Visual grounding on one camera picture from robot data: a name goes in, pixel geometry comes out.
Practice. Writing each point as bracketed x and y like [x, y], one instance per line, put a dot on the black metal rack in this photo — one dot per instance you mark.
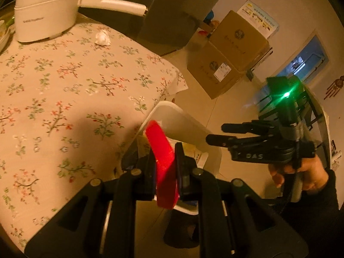
[306, 107]

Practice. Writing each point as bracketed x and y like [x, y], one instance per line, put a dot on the green vegetable piece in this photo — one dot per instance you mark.
[9, 22]

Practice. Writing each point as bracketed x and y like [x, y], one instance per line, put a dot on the grey refrigerator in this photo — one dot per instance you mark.
[166, 13]

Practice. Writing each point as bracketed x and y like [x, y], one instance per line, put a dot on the person's right hand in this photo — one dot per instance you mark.
[313, 174]

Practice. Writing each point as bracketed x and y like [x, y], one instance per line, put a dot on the small crumpled white tissue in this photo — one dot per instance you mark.
[103, 38]

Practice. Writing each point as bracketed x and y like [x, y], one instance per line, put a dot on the floral tablecloth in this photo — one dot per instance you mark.
[67, 86]

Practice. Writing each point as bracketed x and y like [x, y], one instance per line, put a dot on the red and white wrapper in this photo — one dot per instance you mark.
[164, 166]

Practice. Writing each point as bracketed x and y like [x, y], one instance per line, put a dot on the person's right forearm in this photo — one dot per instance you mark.
[317, 215]

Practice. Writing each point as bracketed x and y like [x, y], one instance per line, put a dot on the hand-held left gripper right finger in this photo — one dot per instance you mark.
[185, 177]

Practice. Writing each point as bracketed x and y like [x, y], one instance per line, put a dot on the brown wall ornament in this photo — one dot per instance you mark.
[334, 87]

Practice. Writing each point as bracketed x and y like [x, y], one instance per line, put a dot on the white electric pot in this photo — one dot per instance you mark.
[40, 13]

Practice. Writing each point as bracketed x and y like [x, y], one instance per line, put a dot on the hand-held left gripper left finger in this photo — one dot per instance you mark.
[146, 182]

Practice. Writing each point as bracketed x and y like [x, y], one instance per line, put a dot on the wall poster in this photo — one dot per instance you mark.
[260, 18]

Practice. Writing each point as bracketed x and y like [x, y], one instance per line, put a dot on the window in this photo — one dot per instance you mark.
[306, 59]

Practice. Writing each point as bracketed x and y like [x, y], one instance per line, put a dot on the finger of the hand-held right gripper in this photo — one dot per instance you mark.
[250, 128]
[231, 142]

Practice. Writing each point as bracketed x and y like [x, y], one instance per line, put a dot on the white trash bin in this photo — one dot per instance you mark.
[182, 126]

